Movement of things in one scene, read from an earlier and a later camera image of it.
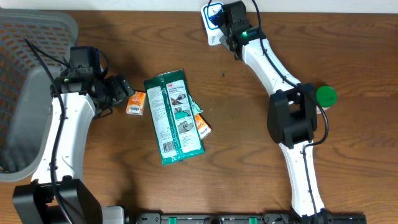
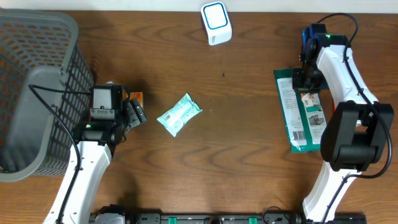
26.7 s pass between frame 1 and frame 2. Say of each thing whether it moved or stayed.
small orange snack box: moved
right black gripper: moved
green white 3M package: moved
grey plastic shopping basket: stayed
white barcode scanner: stayed
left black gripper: moved
